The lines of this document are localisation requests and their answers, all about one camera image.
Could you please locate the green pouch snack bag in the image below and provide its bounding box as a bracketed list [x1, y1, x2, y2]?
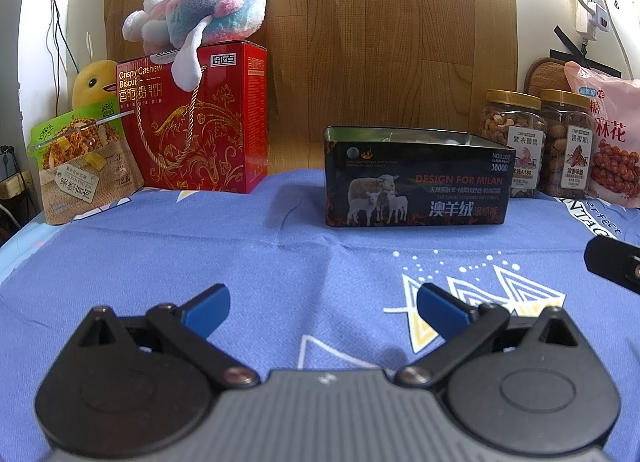
[27, 102, 146, 226]

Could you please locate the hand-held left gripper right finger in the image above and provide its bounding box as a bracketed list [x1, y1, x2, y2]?
[400, 283, 583, 389]

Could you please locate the blue printed cloth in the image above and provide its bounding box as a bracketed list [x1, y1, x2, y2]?
[0, 168, 640, 462]

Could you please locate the black hanging cable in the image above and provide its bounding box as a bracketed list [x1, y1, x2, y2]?
[46, 0, 68, 118]

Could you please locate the pecan jar with gold lid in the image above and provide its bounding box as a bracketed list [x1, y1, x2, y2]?
[539, 89, 597, 198]

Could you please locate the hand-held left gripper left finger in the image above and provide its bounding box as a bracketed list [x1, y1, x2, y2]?
[70, 284, 261, 390]

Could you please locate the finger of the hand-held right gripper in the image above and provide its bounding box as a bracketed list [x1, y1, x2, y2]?
[584, 235, 640, 294]

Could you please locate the white power strip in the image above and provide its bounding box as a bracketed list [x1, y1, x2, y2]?
[575, 0, 612, 36]

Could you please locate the pastel plush toy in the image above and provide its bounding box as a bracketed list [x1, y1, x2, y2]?
[122, 0, 276, 92]

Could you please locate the black tin box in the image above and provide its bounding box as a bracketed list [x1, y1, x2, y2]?
[323, 125, 511, 228]

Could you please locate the black tape cross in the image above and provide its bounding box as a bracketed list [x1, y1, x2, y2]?
[549, 26, 623, 79]

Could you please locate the yellow plush toy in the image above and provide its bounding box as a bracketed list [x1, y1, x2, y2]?
[71, 59, 121, 110]

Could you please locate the beige power strip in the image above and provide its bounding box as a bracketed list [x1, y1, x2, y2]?
[0, 169, 33, 200]

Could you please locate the red biscuit box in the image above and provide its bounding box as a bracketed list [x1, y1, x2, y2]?
[116, 40, 268, 194]

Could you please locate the cashew jar with gold lid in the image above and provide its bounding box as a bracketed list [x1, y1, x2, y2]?
[479, 89, 545, 199]

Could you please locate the white power cable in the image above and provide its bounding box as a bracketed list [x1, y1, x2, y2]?
[597, 0, 637, 79]

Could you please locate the pink snack bag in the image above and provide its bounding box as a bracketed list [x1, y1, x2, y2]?
[564, 61, 640, 209]

